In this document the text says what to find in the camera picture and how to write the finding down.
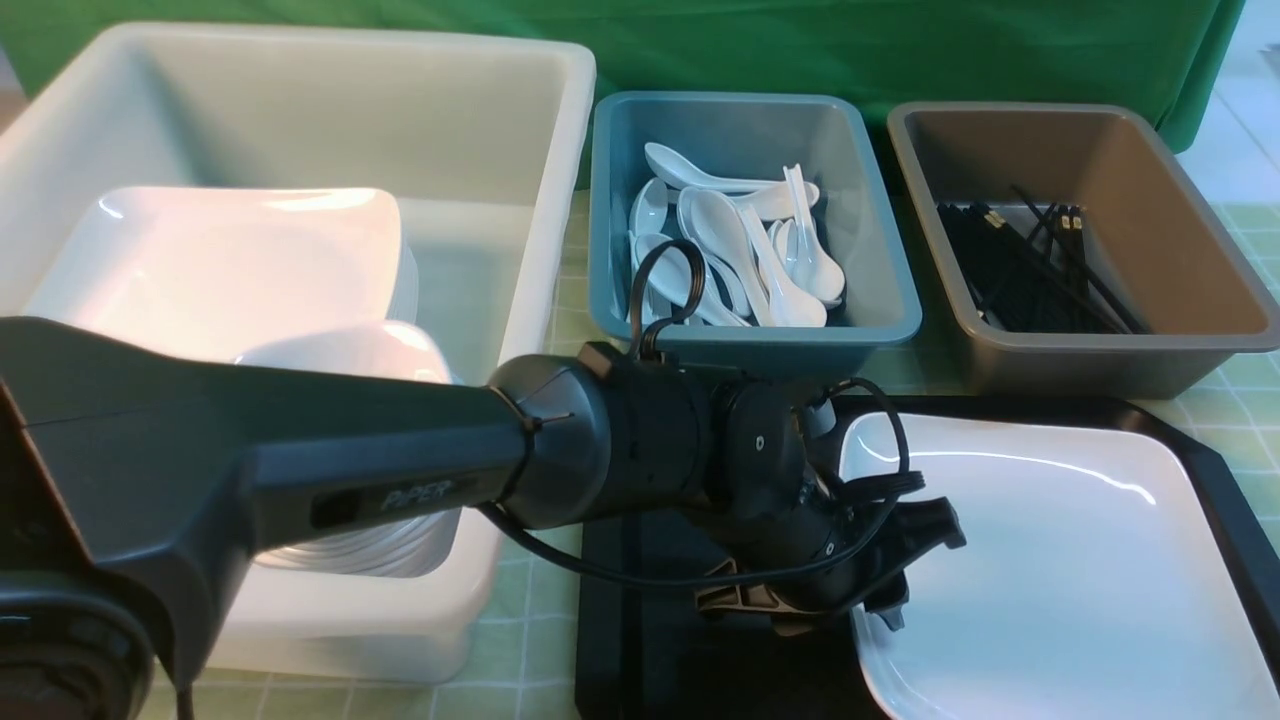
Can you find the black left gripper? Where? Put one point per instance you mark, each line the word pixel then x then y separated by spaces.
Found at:
pixel 822 563

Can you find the white square rice plate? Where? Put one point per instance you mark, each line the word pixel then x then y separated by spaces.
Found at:
pixel 1089 587

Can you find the white ceramic soup spoon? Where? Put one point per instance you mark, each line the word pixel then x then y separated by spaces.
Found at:
pixel 789 306

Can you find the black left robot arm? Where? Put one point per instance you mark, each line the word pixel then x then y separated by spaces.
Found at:
pixel 138 488

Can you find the white spoon right upright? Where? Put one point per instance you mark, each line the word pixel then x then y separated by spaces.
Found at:
pixel 806 261

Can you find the pile of black chopsticks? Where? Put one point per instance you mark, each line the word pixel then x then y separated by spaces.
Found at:
pixel 1027 270

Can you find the white spoon front left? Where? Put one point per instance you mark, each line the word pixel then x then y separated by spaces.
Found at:
pixel 671 277

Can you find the green checkered tablecloth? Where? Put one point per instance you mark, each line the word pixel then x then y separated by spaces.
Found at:
pixel 520 664

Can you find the white spoon centre large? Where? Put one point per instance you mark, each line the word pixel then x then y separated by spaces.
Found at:
pixel 717 223

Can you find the brown plastic chopstick bin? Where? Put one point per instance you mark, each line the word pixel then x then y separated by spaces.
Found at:
pixel 1152 236

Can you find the white spoon far left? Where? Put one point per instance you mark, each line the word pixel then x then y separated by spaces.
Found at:
pixel 648 216

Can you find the teal plastic spoon bin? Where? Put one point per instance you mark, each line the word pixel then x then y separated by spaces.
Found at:
pixel 756 136

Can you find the white spoon top of bin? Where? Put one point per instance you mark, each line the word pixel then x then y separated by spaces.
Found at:
pixel 680 173

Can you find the stack of white bowls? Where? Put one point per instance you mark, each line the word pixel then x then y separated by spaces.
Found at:
pixel 385 350

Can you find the large white plastic tub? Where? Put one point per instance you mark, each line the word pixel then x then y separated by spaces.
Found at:
pixel 478 138

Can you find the green backdrop cloth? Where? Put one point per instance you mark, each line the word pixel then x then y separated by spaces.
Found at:
pixel 1158 59

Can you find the stack of white square plates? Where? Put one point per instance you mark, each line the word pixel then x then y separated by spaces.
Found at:
pixel 209 273

